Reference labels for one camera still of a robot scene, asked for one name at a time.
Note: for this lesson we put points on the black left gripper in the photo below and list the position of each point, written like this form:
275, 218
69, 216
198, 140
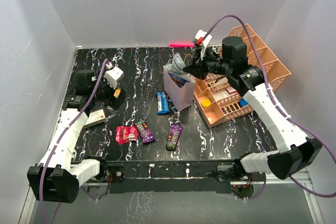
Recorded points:
114, 102

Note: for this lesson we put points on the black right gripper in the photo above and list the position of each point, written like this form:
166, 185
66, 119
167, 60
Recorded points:
196, 67

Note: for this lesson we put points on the yellow m&m's bag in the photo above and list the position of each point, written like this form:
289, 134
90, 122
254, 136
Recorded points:
117, 93

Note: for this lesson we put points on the red himalaya snack packet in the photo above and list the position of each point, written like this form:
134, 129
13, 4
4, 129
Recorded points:
125, 134

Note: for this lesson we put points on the grey snack packet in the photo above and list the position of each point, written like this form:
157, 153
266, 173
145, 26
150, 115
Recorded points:
177, 65

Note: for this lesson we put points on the blue burts chips bag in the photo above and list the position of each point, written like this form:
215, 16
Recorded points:
180, 82

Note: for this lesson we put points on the lilac paper bag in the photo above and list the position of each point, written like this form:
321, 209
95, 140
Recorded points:
181, 98

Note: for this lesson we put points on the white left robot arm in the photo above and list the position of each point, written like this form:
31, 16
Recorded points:
60, 145

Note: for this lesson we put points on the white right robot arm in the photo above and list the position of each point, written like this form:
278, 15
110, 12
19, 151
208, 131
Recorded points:
295, 149

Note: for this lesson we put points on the purple m&m's bag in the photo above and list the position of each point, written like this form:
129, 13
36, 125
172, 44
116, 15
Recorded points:
145, 134
173, 137

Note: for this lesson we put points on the white cardboard box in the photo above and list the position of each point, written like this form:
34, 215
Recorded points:
95, 118

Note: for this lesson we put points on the red white staples box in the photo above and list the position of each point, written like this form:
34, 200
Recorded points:
231, 90

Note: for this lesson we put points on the white instruction leaflet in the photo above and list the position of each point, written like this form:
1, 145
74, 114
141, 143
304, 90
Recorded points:
221, 95

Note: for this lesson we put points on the blue grey stamp block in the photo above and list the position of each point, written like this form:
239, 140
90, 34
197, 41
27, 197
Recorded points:
243, 103

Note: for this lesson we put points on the pink tape marker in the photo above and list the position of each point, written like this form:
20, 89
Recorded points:
181, 44

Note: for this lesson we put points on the blue oreo snack pack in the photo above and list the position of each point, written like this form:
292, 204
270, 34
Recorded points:
162, 103

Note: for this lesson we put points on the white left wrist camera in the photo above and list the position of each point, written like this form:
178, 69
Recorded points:
113, 75

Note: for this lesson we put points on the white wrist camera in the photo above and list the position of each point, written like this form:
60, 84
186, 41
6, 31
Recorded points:
202, 40
113, 75

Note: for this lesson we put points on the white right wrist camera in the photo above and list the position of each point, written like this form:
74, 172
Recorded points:
202, 40

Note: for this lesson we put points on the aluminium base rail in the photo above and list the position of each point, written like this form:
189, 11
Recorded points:
161, 176

